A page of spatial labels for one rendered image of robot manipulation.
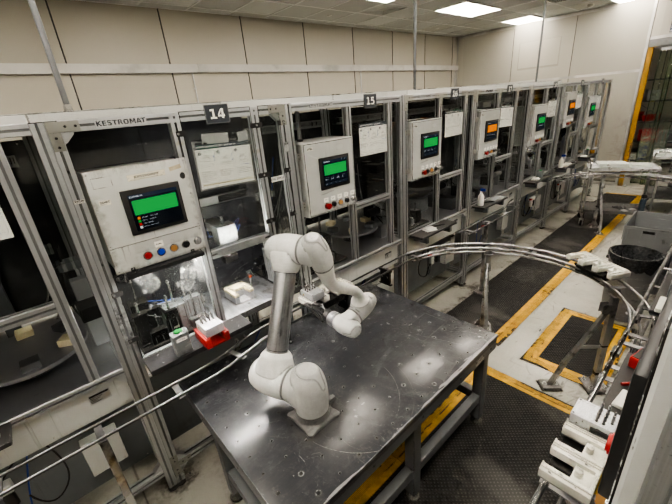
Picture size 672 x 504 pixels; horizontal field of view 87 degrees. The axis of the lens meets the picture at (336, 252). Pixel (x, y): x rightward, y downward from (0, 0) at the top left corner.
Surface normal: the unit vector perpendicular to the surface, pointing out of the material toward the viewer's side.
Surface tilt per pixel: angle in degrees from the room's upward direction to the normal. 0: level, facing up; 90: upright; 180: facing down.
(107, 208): 90
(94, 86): 90
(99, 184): 90
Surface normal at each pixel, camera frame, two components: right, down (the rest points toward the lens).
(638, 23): -0.74, 0.31
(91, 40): 0.67, 0.23
